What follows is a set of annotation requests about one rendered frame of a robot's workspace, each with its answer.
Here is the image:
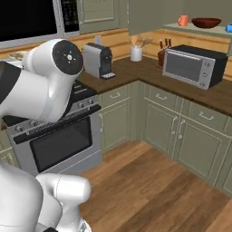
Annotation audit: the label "green lower cabinet door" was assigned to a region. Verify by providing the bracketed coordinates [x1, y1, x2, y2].
[99, 100, 132, 152]
[144, 101, 179, 159]
[215, 155, 232, 198]
[176, 115, 232, 186]

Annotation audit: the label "green upper cabinet door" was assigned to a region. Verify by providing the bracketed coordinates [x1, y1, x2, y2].
[76, 0, 121, 35]

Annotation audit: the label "open green cabinet door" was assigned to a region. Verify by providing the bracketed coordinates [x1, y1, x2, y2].
[128, 0, 189, 37]

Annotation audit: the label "green lower cabinet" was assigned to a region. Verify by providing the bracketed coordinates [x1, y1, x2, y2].
[0, 129, 20, 169]

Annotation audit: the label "green cabinet shelf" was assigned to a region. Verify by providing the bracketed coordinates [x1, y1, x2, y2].
[162, 22, 232, 39]

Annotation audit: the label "green drawer front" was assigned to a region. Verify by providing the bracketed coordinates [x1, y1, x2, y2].
[147, 86, 179, 111]
[188, 101, 229, 131]
[98, 85, 132, 109]

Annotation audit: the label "steel stove with oven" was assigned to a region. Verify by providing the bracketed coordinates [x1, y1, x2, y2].
[1, 79, 103, 176]

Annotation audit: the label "grey coffee machine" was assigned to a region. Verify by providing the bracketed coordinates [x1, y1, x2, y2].
[82, 42, 117, 81]

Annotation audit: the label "black glass oven door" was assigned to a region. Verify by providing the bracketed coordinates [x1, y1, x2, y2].
[14, 109, 102, 175]

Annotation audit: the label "white utensil pot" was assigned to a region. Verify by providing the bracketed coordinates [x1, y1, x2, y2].
[130, 45, 143, 63]

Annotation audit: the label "dark red knife block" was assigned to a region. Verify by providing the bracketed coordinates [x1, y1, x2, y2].
[157, 37, 173, 69]

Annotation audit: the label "wooden utensils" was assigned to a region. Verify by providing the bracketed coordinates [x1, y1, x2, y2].
[126, 34, 154, 49]

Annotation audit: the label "black silver toaster oven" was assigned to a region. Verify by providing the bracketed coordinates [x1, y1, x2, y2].
[161, 44, 229, 91]

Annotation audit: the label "orange mug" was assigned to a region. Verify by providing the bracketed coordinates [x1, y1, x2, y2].
[177, 14, 189, 27]

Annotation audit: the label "beige bowl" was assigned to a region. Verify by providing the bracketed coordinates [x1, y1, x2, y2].
[8, 51, 30, 62]

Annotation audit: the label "dark red bowl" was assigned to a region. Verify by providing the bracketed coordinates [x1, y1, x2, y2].
[191, 17, 222, 30]

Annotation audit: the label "black steel microwave oven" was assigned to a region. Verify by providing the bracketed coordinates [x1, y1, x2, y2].
[0, 0, 81, 50]

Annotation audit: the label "silver cabinet door handle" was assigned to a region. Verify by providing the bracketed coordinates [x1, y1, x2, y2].
[178, 120, 186, 140]
[169, 115, 178, 136]
[98, 112, 105, 134]

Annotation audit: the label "black oven door handle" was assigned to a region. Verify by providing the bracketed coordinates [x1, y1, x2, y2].
[13, 104, 102, 145]

